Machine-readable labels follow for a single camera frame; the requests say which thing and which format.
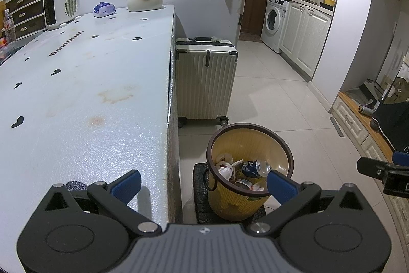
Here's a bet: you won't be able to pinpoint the white drawer unit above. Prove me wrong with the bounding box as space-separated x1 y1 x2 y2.
5 0 60 41

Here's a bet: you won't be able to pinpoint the white kitchen cabinets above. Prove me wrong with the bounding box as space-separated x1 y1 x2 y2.
279 0 335 82

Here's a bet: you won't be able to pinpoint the dark tote bag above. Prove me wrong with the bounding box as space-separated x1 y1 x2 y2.
371 65 409 149

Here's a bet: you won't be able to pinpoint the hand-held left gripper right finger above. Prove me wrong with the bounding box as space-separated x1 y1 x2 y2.
245 169 369 236

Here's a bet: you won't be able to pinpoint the low white cabinet wooden top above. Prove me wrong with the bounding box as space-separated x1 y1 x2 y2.
331 91 409 229

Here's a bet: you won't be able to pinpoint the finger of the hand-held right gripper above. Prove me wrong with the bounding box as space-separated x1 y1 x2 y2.
392 151 409 166
357 157 409 197

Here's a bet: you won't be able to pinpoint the white space heater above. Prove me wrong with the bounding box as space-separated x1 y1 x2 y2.
43 0 81 30

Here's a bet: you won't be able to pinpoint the clear water bottle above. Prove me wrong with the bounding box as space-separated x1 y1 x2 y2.
3 8 16 43

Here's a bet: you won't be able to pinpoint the blue tissue pack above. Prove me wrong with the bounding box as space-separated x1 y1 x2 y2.
93 2 116 18

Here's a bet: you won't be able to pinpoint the white washing machine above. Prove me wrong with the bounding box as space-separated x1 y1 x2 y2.
260 0 290 53

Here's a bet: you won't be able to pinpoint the cream ribbed suitcase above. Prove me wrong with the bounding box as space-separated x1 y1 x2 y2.
175 36 238 128

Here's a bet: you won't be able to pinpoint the yellow trash bin brown rim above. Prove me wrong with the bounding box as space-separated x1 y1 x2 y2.
206 123 294 222

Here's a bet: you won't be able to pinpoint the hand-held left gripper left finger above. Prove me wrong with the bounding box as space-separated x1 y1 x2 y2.
41 169 163 236

